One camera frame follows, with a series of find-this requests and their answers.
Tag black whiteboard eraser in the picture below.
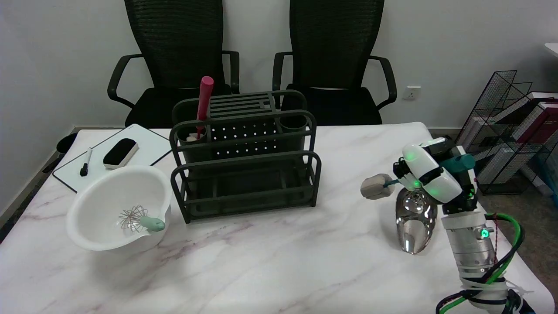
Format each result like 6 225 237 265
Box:
103 138 140 170

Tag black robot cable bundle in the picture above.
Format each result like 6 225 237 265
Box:
436 213 525 314

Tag white mixing bowl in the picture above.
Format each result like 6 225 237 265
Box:
66 165 172 252

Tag dark green kitchen storage rack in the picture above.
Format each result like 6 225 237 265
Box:
169 90 322 224

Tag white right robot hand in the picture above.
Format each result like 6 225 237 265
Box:
393 138 478 214

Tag black round floor base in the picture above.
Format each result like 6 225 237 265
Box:
42 133 79 174

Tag black marker pen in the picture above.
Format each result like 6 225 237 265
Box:
80 148 93 177

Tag green handled wire whisk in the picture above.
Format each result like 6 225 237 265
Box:
119 205 166 234

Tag blue sponge bottle brush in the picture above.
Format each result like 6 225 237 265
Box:
361 154 476 200

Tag white dry erase board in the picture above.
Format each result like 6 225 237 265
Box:
52 124 173 193

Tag stacked books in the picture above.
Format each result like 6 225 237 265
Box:
459 92 558 197

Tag black wire storage rack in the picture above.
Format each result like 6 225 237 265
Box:
455 70 558 195

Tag black mesh office chair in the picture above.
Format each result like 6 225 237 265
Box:
107 0 241 128
272 0 398 126

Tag red sponge bottle brush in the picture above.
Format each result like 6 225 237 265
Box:
187 76 214 142

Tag shiny metal scoop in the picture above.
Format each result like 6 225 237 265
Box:
395 189 438 255

